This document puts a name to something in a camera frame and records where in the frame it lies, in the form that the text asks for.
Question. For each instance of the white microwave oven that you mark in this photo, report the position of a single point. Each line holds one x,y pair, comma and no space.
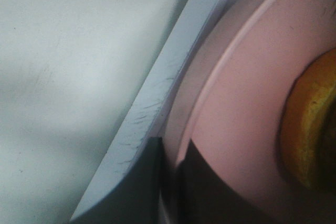
148,112

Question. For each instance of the burger with lettuce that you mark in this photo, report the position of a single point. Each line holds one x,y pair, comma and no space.
306,110

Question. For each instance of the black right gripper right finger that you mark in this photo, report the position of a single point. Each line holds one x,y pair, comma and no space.
204,198

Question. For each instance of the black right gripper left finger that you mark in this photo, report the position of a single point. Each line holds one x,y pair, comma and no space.
136,197

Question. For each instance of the pink round plate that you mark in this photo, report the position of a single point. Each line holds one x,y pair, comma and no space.
231,99

